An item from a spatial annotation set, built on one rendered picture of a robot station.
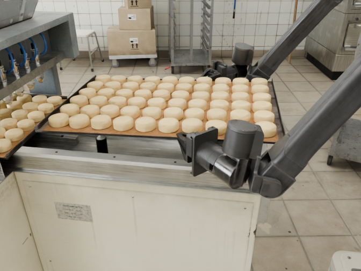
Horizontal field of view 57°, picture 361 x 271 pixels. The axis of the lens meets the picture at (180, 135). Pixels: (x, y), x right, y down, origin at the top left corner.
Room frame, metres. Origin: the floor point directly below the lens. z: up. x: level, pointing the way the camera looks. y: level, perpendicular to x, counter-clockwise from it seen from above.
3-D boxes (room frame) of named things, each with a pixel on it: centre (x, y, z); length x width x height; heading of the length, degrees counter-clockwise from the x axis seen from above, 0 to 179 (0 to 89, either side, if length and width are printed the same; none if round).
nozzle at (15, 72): (0.98, 0.49, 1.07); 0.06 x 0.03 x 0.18; 81
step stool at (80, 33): (4.35, 1.30, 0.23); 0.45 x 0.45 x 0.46; 83
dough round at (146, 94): (0.92, 0.11, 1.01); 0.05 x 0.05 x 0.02
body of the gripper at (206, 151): (0.59, -0.07, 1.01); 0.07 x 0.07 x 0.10; 36
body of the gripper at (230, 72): (1.12, -0.15, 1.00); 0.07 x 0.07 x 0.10; 36
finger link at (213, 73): (1.08, -0.09, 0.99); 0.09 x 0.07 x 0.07; 126
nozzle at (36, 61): (1.10, 0.47, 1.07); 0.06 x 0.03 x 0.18; 81
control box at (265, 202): (0.84, -0.25, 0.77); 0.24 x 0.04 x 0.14; 171
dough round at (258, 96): (0.87, -0.23, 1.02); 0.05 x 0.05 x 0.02
